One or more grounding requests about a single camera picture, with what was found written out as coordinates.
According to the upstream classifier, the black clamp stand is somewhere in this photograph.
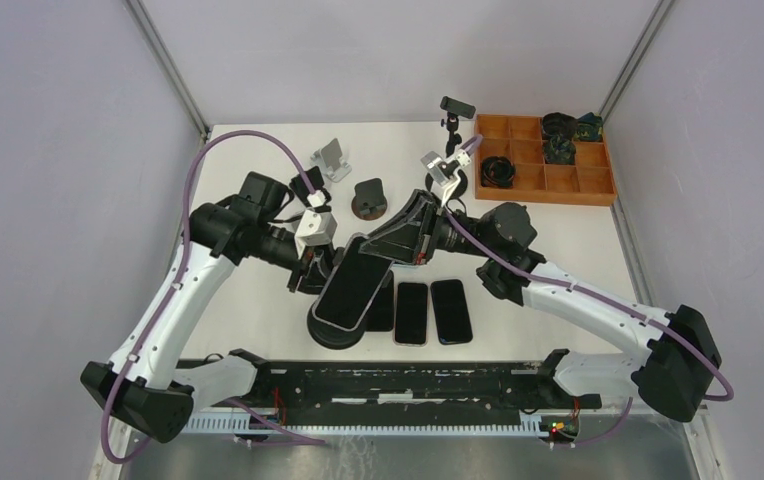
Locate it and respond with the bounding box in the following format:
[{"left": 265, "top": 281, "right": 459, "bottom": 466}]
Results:
[{"left": 306, "top": 312, "right": 367, "bottom": 350}]

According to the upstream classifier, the orange compartment tray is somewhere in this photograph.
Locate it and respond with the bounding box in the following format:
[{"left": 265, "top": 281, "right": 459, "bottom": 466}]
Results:
[{"left": 472, "top": 114, "right": 617, "bottom": 207}]

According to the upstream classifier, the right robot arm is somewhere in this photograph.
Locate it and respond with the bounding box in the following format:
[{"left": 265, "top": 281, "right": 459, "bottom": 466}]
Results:
[{"left": 360, "top": 190, "right": 735, "bottom": 423}]

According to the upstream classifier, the round wooden phone stand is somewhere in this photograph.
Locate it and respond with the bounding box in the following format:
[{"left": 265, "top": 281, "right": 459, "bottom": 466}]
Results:
[{"left": 351, "top": 178, "right": 387, "bottom": 221}]

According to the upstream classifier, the white cable duct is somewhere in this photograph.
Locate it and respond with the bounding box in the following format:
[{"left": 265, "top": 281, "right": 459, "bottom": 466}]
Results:
[{"left": 182, "top": 411, "right": 548, "bottom": 439}]

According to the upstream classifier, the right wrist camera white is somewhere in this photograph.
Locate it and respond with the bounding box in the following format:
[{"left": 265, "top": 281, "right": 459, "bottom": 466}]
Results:
[{"left": 420, "top": 149, "right": 472, "bottom": 208}]

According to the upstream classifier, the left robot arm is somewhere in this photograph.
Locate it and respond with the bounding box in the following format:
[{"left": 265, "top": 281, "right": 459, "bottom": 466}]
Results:
[{"left": 80, "top": 169, "right": 336, "bottom": 443}]

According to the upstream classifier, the black tall round-base stand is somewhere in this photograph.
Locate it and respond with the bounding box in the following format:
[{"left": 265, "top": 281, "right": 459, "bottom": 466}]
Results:
[{"left": 438, "top": 95, "right": 477, "bottom": 200}]

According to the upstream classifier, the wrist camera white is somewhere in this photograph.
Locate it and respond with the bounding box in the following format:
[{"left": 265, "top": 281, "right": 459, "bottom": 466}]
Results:
[
  {"left": 420, "top": 149, "right": 472, "bottom": 208},
  {"left": 294, "top": 190, "right": 338, "bottom": 255}
]

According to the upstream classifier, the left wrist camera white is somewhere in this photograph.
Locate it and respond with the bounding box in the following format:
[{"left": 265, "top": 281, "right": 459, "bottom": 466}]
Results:
[{"left": 294, "top": 190, "right": 338, "bottom": 255}]

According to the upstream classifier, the black phone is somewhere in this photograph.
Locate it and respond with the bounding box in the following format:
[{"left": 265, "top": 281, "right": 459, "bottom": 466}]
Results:
[{"left": 366, "top": 272, "right": 395, "bottom": 333}]

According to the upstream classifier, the black folding phone stand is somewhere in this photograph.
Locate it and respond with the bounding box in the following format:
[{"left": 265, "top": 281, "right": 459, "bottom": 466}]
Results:
[{"left": 289, "top": 166, "right": 331, "bottom": 208}]

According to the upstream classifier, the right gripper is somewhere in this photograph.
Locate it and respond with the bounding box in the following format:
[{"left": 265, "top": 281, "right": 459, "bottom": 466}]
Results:
[{"left": 357, "top": 190, "right": 497, "bottom": 266}]

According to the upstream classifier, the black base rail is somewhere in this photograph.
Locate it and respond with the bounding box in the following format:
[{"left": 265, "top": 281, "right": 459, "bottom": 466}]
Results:
[{"left": 238, "top": 361, "right": 603, "bottom": 427}]

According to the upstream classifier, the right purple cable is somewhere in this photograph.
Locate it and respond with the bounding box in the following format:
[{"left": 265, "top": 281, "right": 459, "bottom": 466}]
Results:
[{"left": 444, "top": 134, "right": 735, "bottom": 403}]

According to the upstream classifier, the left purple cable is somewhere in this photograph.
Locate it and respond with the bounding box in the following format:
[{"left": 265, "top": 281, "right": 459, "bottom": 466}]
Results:
[{"left": 100, "top": 130, "right": 320, "bottom": 465}]

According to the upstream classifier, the purple cable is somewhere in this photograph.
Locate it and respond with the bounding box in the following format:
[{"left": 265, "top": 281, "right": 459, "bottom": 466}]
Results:
[
  {"left": 444, "top": 134, "right": 735, "bottom": 403},
  {"left": 100, "top": 130, "right": 320, "bottom": 465}
]

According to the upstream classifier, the black lens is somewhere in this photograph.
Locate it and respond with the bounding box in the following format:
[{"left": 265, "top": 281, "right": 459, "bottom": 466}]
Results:
[{"left": 480, "top": 156, "right": 516, "bottom": 189}]

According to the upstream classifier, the silver folding phone stand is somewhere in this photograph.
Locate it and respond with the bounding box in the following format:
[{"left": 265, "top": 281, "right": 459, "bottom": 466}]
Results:
[{"left": 310, "top": 138, "right": 352, "bottom": 183}]

